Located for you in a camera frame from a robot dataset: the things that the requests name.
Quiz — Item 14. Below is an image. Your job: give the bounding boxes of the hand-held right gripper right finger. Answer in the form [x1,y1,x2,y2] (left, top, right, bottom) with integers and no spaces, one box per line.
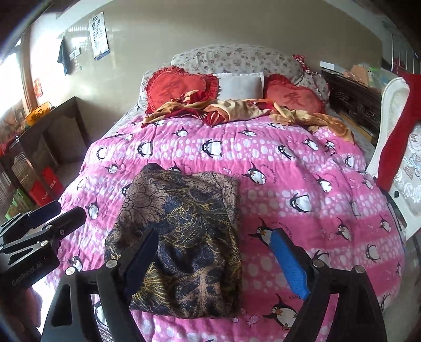
[270,229,389,342]

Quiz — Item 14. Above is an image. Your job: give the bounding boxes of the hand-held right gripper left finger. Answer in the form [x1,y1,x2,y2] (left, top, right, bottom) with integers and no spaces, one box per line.
[41,228,159,342]

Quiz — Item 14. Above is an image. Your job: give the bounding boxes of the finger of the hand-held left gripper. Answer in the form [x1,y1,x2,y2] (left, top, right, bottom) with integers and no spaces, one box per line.
[0,207,88,256]
[0,200,62,243]

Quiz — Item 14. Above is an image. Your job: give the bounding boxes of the dark gold patterned garment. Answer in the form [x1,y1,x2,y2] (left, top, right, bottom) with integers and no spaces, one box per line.
[104,163,244,319]

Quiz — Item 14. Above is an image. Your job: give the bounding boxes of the red box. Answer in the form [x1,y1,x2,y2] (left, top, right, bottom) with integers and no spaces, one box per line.
[28,166,64,208]

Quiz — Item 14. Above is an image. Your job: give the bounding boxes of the orange plastic basket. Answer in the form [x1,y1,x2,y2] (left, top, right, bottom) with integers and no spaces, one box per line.
[26,102,53,126]

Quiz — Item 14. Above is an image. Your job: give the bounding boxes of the dark wooden desk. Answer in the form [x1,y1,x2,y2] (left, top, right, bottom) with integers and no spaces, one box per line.
[0,97,89,224]

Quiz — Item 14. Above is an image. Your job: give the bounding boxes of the pink penguin print blanket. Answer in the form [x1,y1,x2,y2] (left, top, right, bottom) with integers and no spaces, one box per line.
[46,113,407,342]

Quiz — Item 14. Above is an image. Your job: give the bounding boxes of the dark hanging cloth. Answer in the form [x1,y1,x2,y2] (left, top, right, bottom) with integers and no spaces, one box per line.
[57,37,68,76]

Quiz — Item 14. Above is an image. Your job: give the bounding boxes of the red gold floral blanket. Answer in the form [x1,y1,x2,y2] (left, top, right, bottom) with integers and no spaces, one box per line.
[142,90,355,143]

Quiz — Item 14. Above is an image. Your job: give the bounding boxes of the red heart pillow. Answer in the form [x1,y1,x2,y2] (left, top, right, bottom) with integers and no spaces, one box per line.
[263,74,324,114]
[145,66,220,114]

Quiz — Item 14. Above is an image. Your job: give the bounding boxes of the red cloth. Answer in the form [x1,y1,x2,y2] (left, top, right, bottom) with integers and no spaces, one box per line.
[378,72,421,191]

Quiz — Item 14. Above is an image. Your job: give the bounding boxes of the dark carved wooden cabinet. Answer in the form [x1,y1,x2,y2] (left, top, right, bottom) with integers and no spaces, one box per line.
[320,67,384,145]

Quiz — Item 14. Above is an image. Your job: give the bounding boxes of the white pillow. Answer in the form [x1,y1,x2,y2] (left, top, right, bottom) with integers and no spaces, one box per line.
[214,72,264,100]

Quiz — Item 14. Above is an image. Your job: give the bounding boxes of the white chair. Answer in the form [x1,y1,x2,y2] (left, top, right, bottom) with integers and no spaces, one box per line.
[365,77,421,240]

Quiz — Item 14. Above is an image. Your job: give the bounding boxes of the brown cardboard piece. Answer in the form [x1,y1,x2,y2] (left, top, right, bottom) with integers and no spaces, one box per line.
[350,65,372,84]

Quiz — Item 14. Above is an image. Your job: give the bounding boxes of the clear plastic box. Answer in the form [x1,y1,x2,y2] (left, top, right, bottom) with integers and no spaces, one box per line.
[368,67,398,89]

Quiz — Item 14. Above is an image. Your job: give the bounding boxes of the white metal rack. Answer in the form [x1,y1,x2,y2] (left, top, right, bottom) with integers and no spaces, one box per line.
[383,29,415,76]

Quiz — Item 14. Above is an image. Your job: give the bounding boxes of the eye chart wall poster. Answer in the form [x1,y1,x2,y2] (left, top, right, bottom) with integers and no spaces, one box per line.
[89,11,110,61]

